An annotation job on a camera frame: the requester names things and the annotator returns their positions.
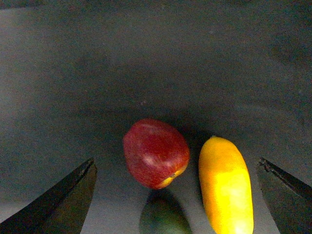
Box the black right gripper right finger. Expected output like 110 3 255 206
257 157 312 234

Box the green avocado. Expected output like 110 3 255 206
139 197 192 234

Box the red apple near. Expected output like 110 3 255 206
122 118 190 190

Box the yellow mango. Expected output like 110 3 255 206
198 136 254 234

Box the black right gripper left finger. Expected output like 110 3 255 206
0 158 97 234

